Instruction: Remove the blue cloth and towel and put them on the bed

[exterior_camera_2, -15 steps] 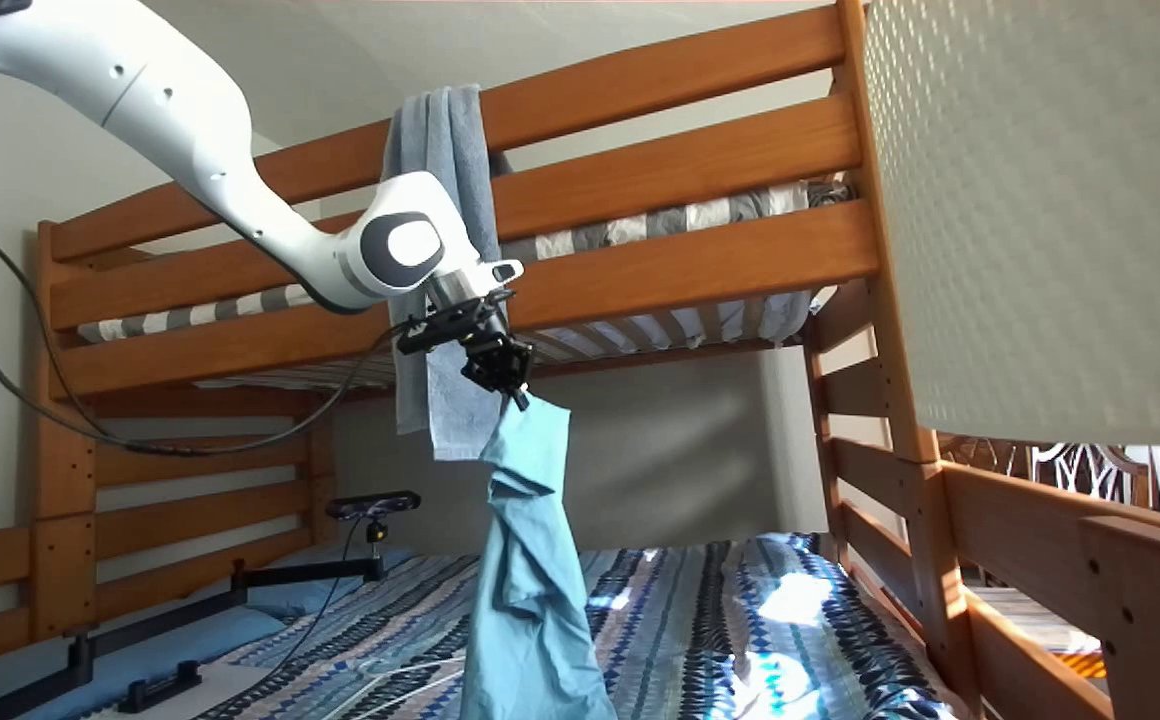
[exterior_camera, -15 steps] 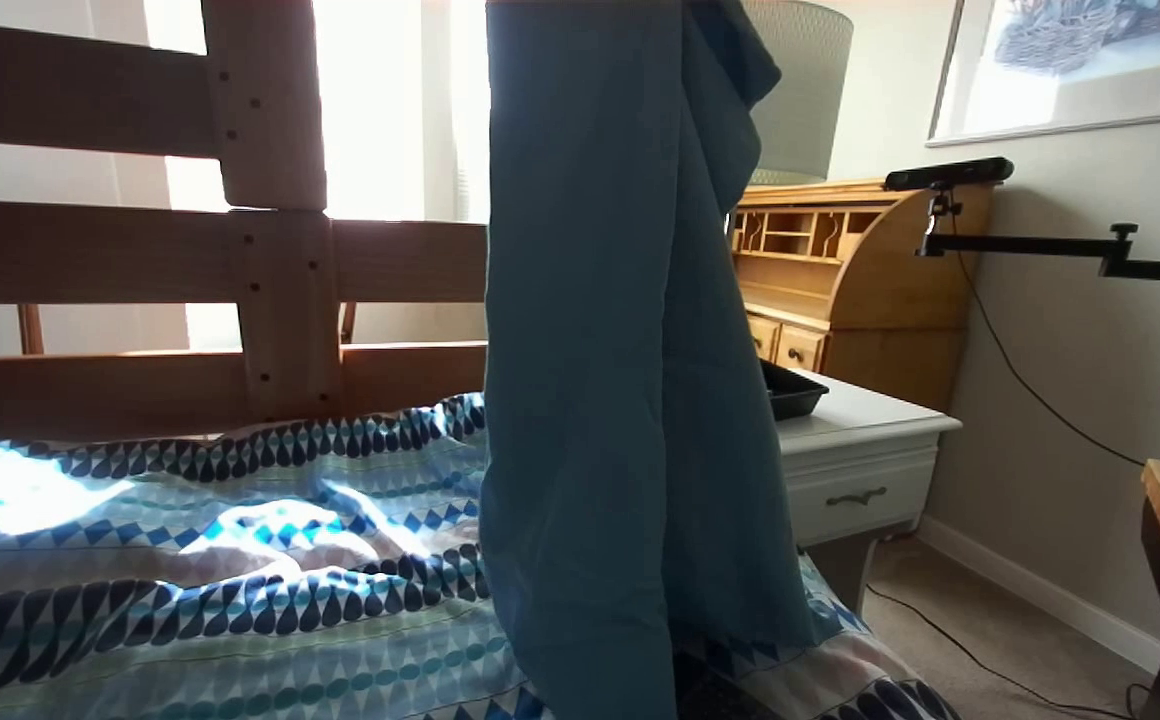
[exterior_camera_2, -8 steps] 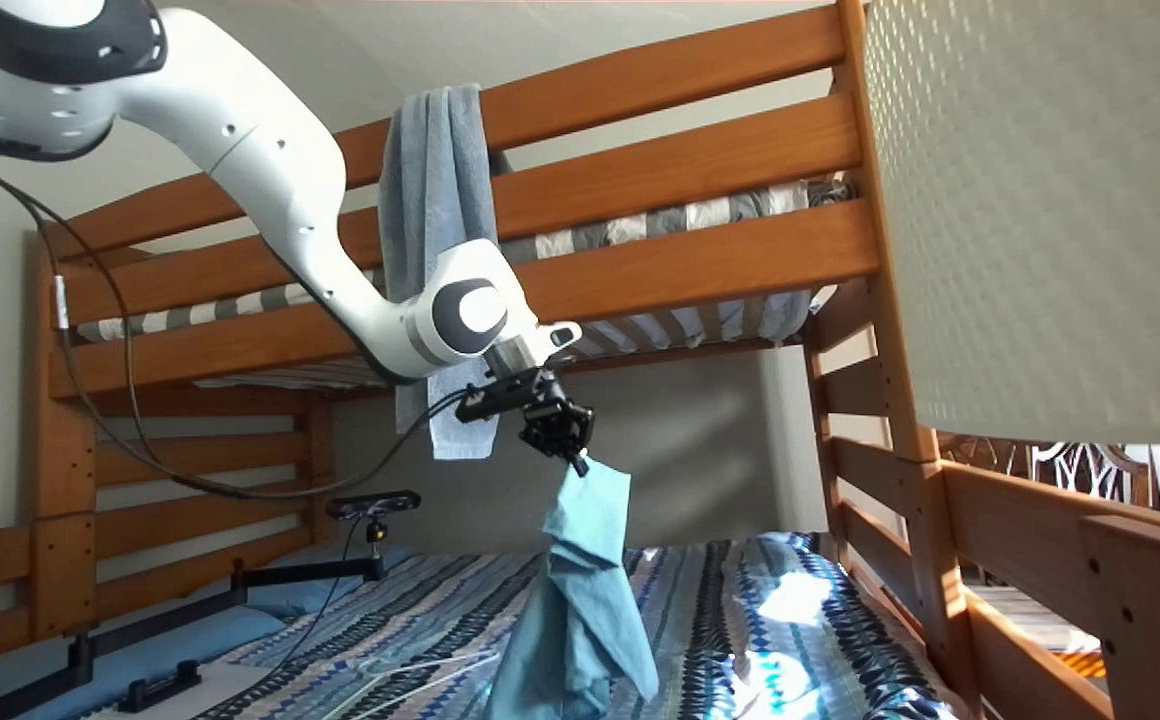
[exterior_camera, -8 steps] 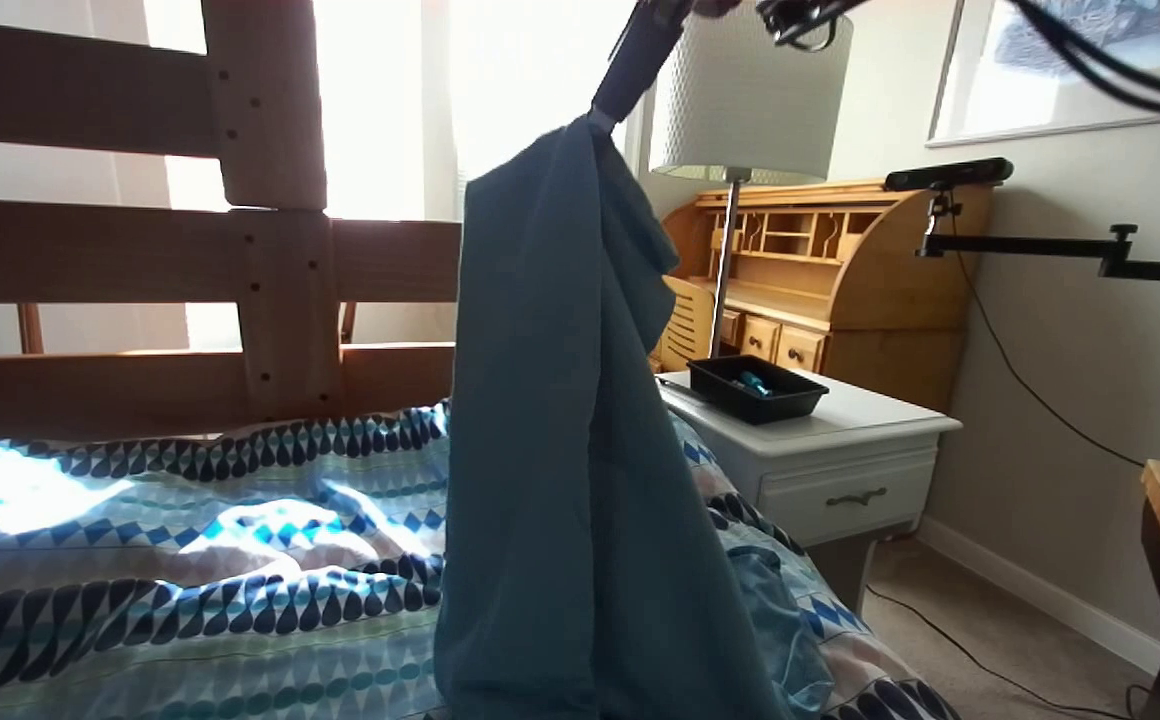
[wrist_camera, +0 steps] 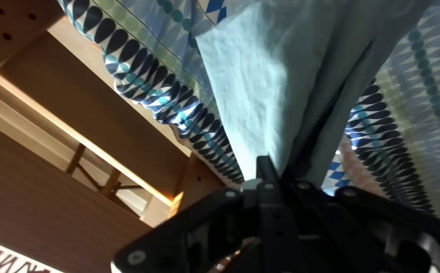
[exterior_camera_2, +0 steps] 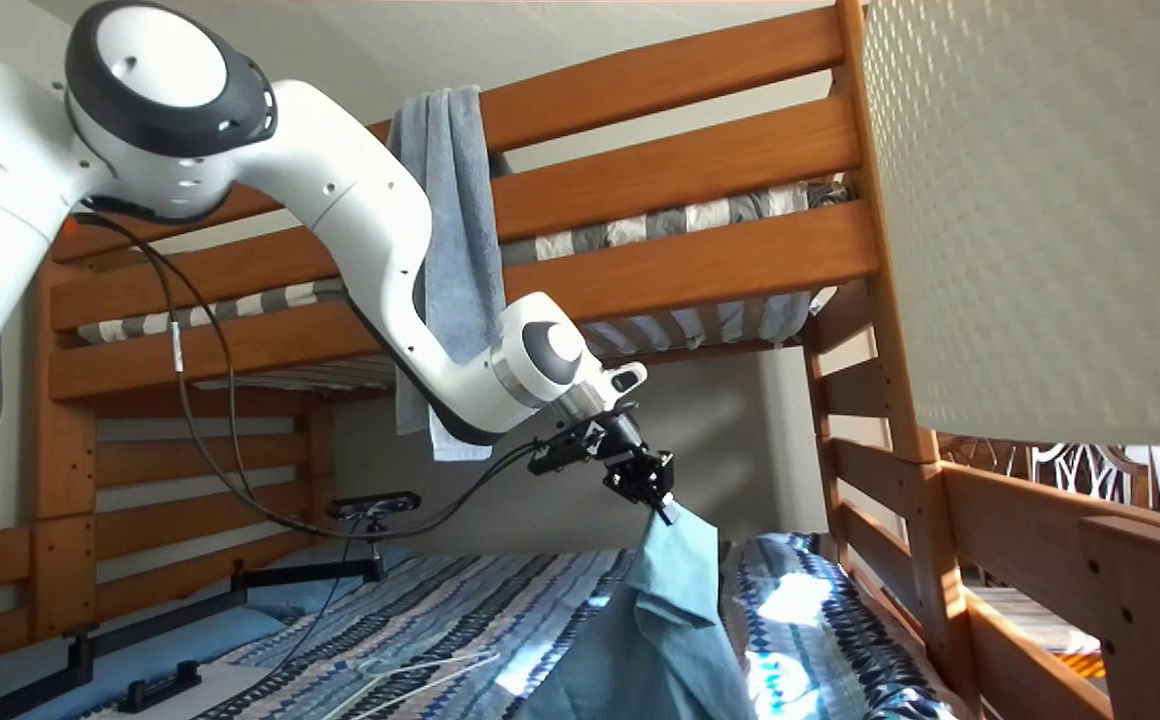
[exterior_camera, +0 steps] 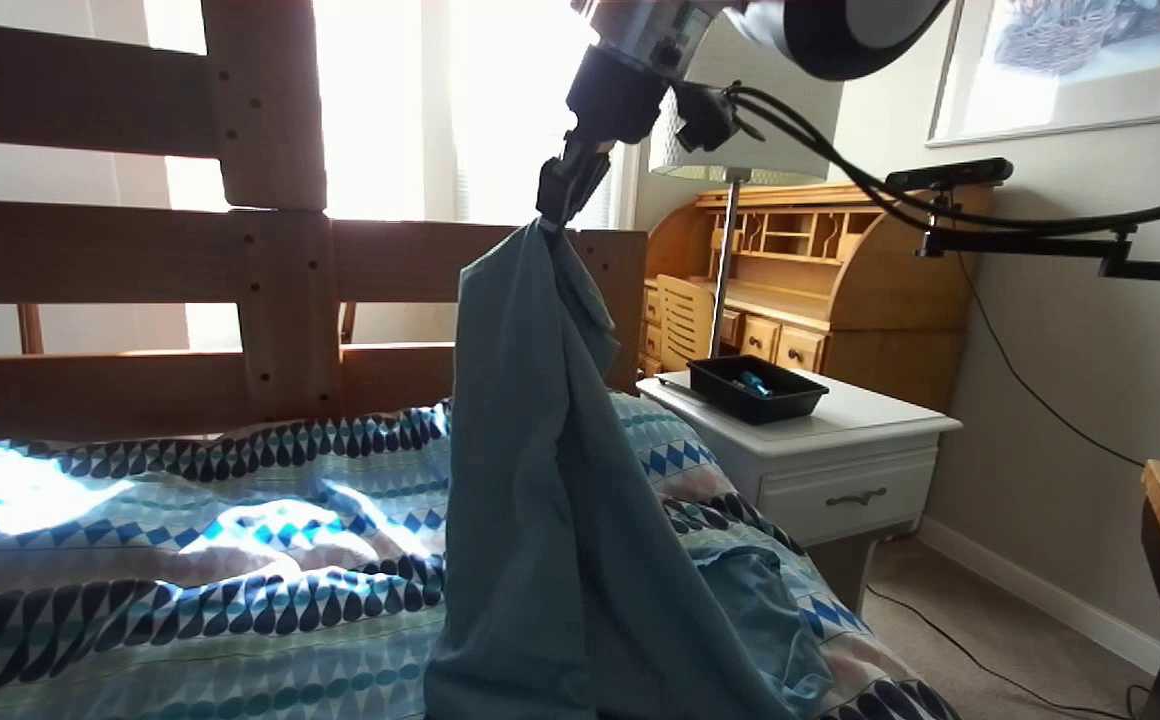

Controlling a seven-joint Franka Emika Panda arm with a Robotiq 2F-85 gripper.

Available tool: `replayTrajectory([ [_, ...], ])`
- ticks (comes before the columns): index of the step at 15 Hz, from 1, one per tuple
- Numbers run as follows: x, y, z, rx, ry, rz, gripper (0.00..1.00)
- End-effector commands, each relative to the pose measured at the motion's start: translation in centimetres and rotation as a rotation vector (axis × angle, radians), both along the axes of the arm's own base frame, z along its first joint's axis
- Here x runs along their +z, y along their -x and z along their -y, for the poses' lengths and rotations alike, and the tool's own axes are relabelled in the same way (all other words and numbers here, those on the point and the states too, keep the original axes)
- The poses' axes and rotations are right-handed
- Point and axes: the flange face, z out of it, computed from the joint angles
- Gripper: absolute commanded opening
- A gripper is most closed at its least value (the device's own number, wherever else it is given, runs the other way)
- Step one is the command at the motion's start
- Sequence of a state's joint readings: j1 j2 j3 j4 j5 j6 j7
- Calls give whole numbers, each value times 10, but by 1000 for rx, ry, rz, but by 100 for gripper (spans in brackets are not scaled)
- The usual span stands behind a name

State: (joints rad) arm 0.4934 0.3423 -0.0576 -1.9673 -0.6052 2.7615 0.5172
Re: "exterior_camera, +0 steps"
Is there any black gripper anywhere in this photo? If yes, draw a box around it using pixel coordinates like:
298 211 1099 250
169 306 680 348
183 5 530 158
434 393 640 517
532 45 680 232

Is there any teal blue cloth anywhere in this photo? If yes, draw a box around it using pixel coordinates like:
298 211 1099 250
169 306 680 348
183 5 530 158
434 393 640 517
422 215 867 720

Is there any white sheer window curtain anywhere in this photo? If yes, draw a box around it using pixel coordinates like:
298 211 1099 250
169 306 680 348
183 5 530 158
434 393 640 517
0 0 657 359

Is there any white shade table lamp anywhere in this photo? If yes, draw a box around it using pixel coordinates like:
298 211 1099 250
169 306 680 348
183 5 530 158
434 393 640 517
644 0 851 369

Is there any black plastic tray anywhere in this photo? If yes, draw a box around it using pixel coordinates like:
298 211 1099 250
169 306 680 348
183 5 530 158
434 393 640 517
683 354 838 427

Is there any wooden rolltop desk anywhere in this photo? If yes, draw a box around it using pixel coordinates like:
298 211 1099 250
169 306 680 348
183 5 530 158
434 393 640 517
635 177 1001 418

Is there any white nightstand with drawer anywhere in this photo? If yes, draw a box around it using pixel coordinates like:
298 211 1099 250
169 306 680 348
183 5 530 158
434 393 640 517
634 365 970 619

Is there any blue patterned bedspread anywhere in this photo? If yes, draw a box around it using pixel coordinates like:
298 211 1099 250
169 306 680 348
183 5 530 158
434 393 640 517
0 389 970 720

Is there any wooden bunk bed frame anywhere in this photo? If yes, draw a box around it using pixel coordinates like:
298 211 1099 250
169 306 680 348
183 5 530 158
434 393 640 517
0 0 652 445

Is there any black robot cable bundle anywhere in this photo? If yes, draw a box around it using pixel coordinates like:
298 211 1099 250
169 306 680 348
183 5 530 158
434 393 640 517
722 76 1160 243

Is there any black stereo camera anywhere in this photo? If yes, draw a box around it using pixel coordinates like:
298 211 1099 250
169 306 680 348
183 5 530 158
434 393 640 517
880 151 1020 199

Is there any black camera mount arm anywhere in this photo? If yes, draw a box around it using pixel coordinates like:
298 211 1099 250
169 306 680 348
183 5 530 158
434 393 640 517
913 185 1160 289

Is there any thin black wall cable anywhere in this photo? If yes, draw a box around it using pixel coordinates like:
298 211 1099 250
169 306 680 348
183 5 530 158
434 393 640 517
965 284 1151 472

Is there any thin black floor cable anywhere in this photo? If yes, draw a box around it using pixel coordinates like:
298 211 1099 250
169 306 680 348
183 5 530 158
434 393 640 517
867 577 1151 720

